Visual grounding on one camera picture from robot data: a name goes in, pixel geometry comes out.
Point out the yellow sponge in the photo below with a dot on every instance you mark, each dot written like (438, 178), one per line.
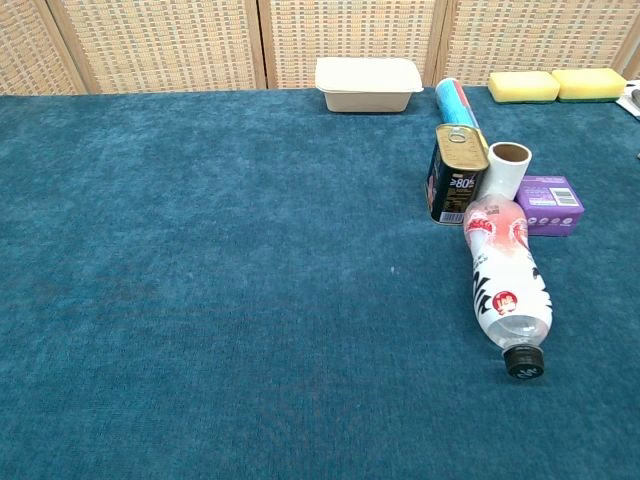
(587, 84)
(522, 86)

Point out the purple box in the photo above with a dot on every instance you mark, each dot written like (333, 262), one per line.
(550, 205)

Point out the blue table cloth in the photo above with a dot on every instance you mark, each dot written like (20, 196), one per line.
(225, 275)

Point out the woven folding screen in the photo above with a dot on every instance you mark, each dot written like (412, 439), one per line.
(165, 45)

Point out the blue cylindrical tube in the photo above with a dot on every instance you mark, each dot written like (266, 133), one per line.
(452, 102)

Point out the plastic bottle white red label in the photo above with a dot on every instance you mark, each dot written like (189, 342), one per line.
(505, 280)

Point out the beige lidded food container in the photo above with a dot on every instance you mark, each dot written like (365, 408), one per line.
(367, 82)

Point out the white paper roll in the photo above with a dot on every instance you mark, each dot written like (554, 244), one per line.
(505, 175)

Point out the luncheon meat can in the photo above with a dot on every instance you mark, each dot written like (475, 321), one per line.
(457, 175)

